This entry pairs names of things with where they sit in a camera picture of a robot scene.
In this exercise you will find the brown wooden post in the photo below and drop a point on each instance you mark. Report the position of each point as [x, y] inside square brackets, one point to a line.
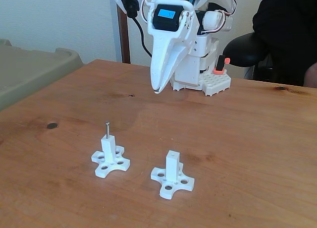
[123, 34]

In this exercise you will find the black camera box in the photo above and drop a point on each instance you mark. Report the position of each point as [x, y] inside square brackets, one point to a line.
[130, 5]

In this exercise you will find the white cross-base post stand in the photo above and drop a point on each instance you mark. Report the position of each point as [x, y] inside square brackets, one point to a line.
[172, 168]
[109, 148]

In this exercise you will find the person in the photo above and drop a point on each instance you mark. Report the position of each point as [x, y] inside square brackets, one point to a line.
[287, 27]

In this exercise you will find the black office chair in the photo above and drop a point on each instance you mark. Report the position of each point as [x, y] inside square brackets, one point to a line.
[245, 50]

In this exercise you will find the silver metal screw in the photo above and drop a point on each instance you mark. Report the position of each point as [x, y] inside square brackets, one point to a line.
[107, 130]

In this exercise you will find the white perforated base plate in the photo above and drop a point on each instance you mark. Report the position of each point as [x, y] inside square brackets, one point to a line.
[218, 85]

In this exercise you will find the olive plastic bin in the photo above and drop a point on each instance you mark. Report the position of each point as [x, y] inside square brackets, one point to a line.
[32, 72]

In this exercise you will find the orange and black clamp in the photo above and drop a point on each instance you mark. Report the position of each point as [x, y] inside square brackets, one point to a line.
[220, 64]

